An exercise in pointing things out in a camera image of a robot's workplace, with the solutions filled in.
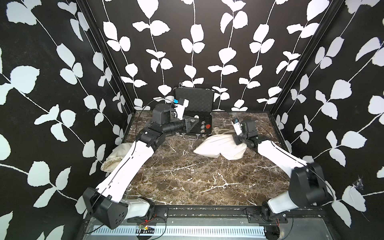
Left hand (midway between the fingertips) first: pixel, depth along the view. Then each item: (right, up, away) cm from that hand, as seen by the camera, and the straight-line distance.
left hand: (199, 118), depth 67 cm
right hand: (+23, -6, +24) cm, 34 cm away
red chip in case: (+7, -4, +44) cm, 45 cm away
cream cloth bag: (+8, -16, +22) cm, 28 cm away
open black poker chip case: (+2, +11, +45) cm, 46 cm away
